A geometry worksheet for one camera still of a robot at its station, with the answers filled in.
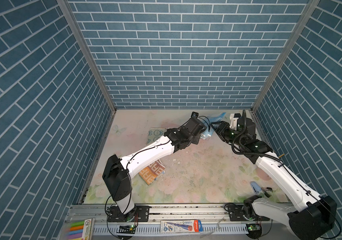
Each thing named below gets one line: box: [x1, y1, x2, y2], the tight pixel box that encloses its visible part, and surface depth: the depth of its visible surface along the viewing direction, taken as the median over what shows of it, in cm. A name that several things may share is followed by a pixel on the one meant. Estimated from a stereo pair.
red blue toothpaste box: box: [160, 219, 204, 233], surface depth 71 cm
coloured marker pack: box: [67, 218, 95, 240], surface depth 69 cm
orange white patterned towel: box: [138, 159, 166, 186], surface depth 86 cm
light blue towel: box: [200, 127, 214, 140], surface depth 77 cm
